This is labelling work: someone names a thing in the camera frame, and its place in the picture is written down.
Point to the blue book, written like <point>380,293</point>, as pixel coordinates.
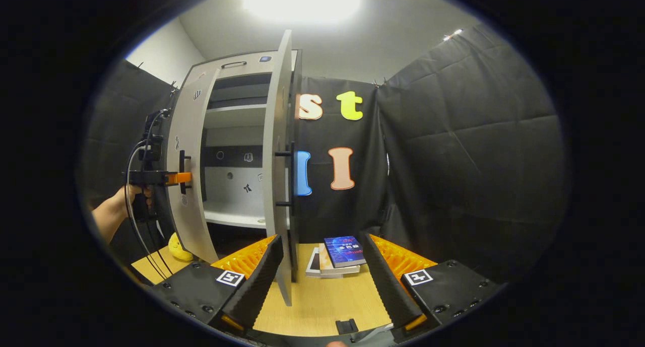
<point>344,251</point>

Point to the yellow plush toy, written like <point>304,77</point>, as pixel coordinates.
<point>177,249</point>

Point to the grey cabinet drawer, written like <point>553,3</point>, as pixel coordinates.
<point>252,69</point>

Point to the beige book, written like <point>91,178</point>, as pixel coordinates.
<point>328,267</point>

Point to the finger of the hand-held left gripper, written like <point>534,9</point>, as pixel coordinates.
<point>179,178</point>

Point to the grey double-door shoe cabinet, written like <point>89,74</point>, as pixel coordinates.
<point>237,118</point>

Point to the large ceiling light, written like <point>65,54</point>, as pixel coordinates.
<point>302,2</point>

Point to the grey door with box sticker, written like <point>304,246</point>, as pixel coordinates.
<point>277,110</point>

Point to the grey door with checkered sticker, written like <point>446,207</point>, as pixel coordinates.
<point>194,211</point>

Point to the black backdrop cloth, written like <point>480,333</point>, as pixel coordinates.
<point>453,160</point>

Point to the small ceiling spotlight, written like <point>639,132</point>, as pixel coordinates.
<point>452,35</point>

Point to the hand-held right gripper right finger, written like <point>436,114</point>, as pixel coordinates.
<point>385,286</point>

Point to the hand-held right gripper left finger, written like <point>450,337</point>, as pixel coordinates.
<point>257,286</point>

